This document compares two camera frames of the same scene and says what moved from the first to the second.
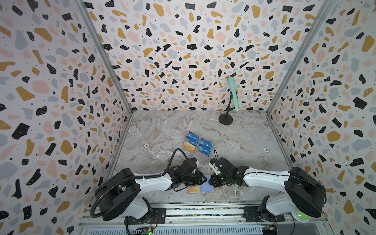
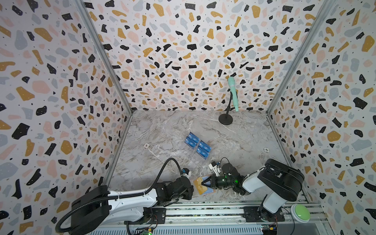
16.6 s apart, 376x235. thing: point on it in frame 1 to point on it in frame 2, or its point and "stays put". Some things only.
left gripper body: x=195 y=179 to x=187 y=195
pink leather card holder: x=205 y=187 stays put
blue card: x=193 y=136 stays put
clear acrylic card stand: x=202 y=149 stays put
